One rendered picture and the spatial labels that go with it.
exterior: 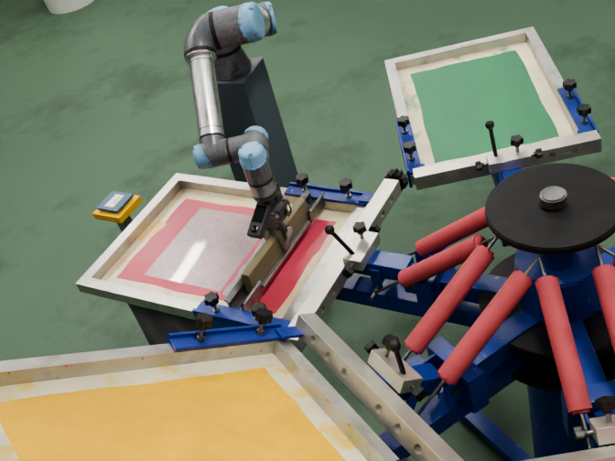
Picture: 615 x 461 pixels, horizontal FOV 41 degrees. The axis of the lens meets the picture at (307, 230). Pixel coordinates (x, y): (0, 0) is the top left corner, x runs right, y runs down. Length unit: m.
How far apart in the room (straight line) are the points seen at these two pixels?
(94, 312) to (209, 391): 2.41
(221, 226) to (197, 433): 1.16
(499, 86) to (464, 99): 0.14
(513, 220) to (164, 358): 0.84
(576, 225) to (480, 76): 1.37
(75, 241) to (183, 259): 2.09
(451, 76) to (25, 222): 2.82
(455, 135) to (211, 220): 0.88
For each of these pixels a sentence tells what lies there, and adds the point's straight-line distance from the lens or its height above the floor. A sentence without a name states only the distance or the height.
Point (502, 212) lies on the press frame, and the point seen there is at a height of 1.32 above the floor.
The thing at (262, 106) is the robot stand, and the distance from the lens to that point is 3.11.
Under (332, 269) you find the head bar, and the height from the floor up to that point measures 1.04.
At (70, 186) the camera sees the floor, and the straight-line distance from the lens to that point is 5.21.
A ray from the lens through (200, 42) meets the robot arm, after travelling 2.55.
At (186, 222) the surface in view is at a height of 0.95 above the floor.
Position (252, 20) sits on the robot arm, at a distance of 2.53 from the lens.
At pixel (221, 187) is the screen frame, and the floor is 0.98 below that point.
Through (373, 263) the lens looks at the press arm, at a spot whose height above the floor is 1.04.
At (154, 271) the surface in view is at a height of 0.96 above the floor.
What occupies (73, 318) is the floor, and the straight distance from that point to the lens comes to 4.24.
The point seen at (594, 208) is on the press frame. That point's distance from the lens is 1.96.
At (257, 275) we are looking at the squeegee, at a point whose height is 1.03.
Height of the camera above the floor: 2.58
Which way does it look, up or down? 38 degrees down
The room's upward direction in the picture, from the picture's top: 17 degrees counter-clockwise
